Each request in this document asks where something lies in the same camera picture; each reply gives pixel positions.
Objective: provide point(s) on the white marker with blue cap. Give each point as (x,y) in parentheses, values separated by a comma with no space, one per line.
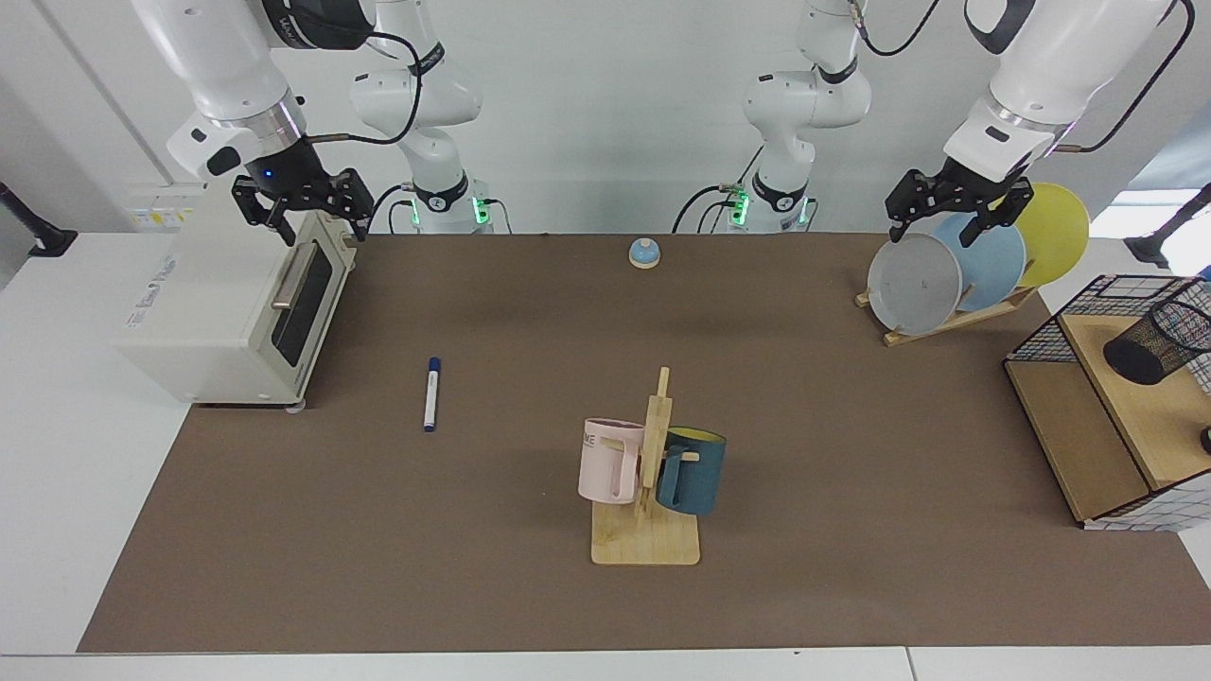
(431,397)

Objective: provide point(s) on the pink cup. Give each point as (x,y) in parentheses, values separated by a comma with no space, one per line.
(605,463)

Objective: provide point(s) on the small blue round bell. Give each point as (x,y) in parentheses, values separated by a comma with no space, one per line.
(644,253)

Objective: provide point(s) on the dark teal cup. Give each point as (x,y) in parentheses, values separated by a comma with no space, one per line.
(700,473)

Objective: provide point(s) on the black clamp mount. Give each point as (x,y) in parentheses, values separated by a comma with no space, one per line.
(43,241)
(1149,248)

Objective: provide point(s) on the wooden cup stand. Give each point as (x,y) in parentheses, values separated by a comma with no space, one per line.
(653,544)

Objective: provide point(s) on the black mesh pen holder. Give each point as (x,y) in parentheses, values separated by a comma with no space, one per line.
(1149,355)

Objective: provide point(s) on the wooden plate rack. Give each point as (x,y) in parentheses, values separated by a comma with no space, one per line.
(946,324)

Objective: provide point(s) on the grey plate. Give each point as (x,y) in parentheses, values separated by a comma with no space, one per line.
(913,284)

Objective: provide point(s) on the white wall box yellow labels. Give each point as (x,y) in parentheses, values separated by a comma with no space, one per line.
(161,208)

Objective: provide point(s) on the light blue plate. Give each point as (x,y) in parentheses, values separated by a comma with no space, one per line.
(993,260)

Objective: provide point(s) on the brown table cloth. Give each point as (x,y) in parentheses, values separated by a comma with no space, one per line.
(473,567)

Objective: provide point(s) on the pale toaster oven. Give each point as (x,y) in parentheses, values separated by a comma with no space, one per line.
(208,303)

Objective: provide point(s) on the yellow plate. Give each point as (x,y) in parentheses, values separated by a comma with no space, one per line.
(1055,236)

